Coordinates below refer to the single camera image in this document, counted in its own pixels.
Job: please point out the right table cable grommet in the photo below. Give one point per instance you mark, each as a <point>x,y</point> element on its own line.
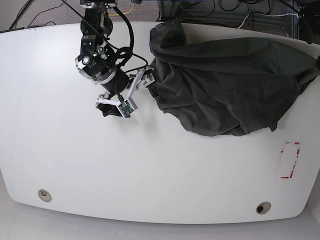
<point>263,208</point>

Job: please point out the table cable grommet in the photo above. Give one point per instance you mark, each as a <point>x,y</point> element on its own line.
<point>263,208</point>
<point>44,195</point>

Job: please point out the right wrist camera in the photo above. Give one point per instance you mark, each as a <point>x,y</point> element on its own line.
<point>127,107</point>

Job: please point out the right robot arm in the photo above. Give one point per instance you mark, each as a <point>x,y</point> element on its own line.
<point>101,62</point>

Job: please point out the red tape rectangle marking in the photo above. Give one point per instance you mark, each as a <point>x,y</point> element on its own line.
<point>288,159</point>

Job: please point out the dark grey t-shirt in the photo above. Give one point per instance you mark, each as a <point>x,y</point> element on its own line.
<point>226,87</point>

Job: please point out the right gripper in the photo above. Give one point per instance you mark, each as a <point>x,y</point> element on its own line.
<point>143,78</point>

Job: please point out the left table cable grommet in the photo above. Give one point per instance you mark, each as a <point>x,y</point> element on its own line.
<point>44,195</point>

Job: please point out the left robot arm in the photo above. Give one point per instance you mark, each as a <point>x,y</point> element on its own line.
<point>308,12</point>

